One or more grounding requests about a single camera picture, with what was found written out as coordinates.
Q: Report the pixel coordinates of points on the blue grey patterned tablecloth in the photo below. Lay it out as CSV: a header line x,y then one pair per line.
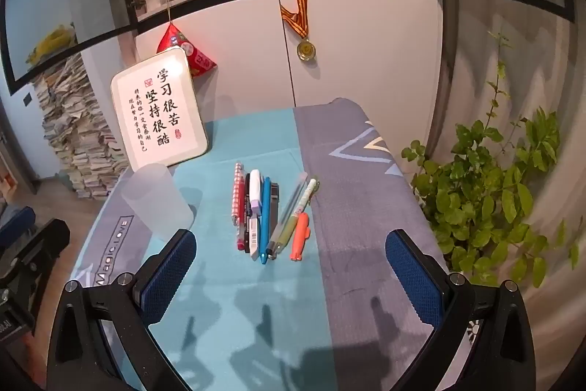
x,y
348,235

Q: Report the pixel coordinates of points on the pile of stacked papers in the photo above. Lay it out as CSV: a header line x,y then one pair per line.
x,y
78,134

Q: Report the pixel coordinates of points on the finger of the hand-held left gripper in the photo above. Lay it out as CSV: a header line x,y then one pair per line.
x,y
41,244
16,221

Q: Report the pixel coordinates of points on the grey utility knife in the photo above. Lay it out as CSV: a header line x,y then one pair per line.
x,y
274,207

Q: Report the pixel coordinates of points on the red pyramid hanging ornament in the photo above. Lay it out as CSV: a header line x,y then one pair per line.
x,y
201,61

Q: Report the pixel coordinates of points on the green patterned pen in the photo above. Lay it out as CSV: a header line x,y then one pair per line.
x,y
304,201

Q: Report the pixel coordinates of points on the blue pen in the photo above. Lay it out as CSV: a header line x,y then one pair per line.
x,y
265,217

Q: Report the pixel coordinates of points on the green leafy plant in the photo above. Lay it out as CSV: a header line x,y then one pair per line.
x,y
471,207

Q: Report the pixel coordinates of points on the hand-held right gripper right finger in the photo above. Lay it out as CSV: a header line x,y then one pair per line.
x,y
412,276

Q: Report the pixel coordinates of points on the black pen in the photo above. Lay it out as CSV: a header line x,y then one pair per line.
x,y
247,198

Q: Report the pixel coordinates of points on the gold medal with striped ribbon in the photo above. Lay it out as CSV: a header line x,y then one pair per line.
x,y
306,48

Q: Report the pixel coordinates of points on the white purple correction pen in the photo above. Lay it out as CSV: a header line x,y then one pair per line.
x,y
254,189

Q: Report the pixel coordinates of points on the orange fish-shaped pen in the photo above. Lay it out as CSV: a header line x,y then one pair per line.
x,y
301,235

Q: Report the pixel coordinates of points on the black wall switch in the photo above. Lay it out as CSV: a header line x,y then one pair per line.
x,y
28,100

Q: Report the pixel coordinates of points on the clear capped pen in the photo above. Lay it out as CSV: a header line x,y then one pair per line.
x,y
293,198

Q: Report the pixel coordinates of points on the yellow bag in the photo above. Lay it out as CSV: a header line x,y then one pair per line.
x,y
52,43

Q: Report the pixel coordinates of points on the red checkered pen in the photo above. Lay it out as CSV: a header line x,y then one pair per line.
x,y
238,198

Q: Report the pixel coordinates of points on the translucent plastic cup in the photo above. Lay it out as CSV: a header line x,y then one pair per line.
x,y
155,198

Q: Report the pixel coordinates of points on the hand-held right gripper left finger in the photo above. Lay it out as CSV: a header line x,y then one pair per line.
x,y
169,272

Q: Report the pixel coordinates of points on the white calligraphy sign board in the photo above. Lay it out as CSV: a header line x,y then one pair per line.
x,y
160,111

